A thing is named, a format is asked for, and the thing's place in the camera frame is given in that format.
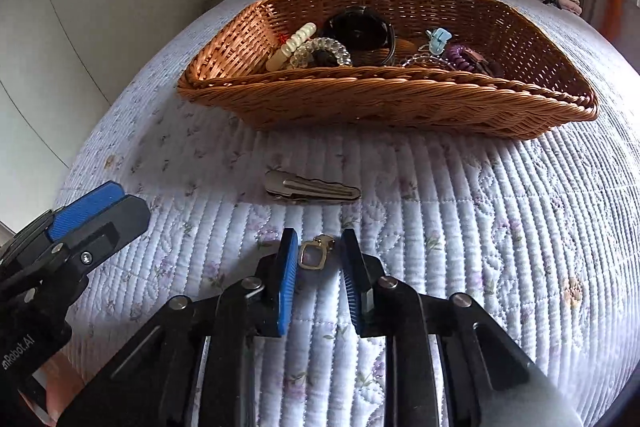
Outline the silver metal hair clip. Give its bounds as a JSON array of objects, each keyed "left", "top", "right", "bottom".
[{"left": 264, "top": 170, "right": 362, "bottom": 206}]

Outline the light blue hair claw clip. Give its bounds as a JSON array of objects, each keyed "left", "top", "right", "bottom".
[{"left": 425, "top": 27, "right": 454, "bottom": 58}]

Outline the orange curtain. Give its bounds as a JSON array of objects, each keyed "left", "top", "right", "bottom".
[{"left": 601, "top": 0, "right": 632, "bottom": 48}]

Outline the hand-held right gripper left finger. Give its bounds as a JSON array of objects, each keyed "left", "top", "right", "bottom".
[{"left": 57, "top": 227, "right": 301, "bottom": 427}]

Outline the white wardrobe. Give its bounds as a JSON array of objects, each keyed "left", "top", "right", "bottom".
[{"left": 0, "top": 0, "right": 267, "bottom": 174}]

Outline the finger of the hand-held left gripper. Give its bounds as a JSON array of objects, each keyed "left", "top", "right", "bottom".
[{"left": 0, "top": 180, "right": 152, "bottom": 309}]

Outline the brown wicker basket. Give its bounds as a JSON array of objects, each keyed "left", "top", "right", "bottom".
[{"left": 177, "top": 0, "right": 600, "bottom": 142}]

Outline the dark metal hair clip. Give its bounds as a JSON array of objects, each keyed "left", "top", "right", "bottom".
[{"left": 470, "top": 56, "right": 504, "bottom": 78}]

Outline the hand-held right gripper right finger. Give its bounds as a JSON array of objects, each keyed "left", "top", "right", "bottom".
[{"left": 341, "top": 228, "right": 583, "bottom": 427}]

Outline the gold square earring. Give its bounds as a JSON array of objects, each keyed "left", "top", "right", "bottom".
[{"left": 298, "top": 234, "right": 337, "bottom": 269}]

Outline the purple coil hair tie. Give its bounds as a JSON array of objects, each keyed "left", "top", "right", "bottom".
[{"left": 442, "top": 44, "right": 484, "bottom": 72}]

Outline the cream coil hair tie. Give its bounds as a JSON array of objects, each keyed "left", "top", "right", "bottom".
[{"left": 265, "top": 21, "right": 319, "bottom": 73}]

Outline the person's left hand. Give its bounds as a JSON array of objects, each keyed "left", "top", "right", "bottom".
[{"left": 27, "top": 349, "right": 89, "bottom": 423}]

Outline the red string bracelet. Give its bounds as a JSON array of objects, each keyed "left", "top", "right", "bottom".
[{"left": 267, "top": 4, "right": 291, "bottom": 48}]

